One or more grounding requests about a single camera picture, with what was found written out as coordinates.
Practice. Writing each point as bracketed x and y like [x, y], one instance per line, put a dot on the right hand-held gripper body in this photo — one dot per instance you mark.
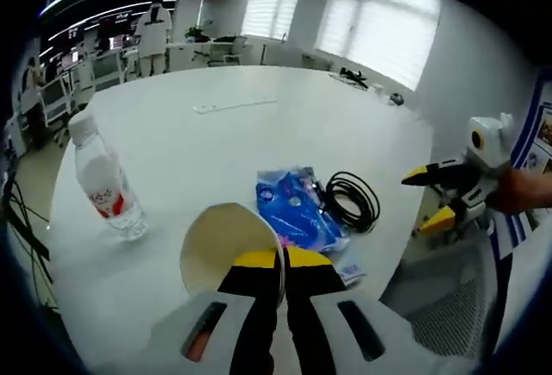
[491, 151]

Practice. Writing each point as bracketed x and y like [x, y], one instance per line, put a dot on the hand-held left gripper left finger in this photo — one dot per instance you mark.
[250, 306]

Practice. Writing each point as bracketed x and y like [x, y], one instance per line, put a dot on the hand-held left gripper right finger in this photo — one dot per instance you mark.
[315, 297]

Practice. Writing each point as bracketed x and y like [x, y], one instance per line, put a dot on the white paper cup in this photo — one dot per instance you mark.
[215, 241]

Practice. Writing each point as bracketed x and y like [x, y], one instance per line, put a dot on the blue and white tissue packet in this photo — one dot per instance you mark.
[293, 215]

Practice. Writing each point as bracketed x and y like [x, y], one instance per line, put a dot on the clear plastic water bottle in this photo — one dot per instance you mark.
[103, 176]

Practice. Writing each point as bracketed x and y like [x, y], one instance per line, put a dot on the person's right hand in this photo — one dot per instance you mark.
[522, 189]

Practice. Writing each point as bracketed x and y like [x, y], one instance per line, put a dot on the white blue-striped garment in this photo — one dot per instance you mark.
[511, 237]

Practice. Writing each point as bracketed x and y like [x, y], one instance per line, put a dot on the grey round object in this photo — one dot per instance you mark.
[397, 99]

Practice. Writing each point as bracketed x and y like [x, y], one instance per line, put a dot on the small white cup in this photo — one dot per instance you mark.
[378, 89]

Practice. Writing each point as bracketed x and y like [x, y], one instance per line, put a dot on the grey mesh office chair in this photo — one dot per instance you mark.
[448, 306]

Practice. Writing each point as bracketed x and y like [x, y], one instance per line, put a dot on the black object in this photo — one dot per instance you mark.
[355, 76]

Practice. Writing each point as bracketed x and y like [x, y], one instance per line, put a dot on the white table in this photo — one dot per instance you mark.
[194, 155]

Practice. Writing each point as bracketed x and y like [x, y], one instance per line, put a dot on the window with white blinds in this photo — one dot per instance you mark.
[276, 4]
[379, 21]

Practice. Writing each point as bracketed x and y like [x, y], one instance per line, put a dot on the white office chair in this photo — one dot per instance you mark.
[105, 71]
[56, 99]

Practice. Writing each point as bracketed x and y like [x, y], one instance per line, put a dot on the green potted plant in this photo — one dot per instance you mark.
[196, 33]

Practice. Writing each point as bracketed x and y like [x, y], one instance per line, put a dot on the blue-framed wall poster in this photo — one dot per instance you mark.
[543, 133]

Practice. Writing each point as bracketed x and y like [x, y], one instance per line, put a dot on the wall display screen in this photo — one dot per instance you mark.
[114, 21]

